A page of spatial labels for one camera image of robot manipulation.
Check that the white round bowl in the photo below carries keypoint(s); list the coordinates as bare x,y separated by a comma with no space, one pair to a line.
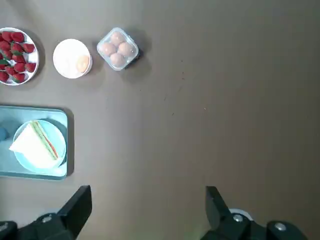
65,57

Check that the toy triangle sandwich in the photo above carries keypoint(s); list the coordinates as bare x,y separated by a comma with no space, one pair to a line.
32,147

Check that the white plate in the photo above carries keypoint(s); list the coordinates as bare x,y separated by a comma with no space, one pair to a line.
33,57

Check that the red strawberry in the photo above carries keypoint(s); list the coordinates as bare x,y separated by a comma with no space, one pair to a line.
7,53
6,36
2,66
17,37
3,45
28,47
10,70
18,77
30,67
19,67
18,58
3,76
16,47

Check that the light blue round plate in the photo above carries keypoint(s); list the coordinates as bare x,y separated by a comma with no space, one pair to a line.
61,140

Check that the clear plastic egg box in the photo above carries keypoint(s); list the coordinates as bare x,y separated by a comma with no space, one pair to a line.
132,60

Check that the teal rectangular tray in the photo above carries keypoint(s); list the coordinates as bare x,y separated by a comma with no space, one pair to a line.
37,175

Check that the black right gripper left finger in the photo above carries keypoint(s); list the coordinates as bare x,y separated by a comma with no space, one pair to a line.
65,220

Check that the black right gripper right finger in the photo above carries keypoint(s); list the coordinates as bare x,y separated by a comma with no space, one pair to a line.
225,225

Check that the blue plastic cup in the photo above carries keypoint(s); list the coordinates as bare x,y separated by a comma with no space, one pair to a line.
3,133

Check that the brown egg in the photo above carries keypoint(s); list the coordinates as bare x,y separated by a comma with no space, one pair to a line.
117,59
82,63
117,37
107,48
125,48

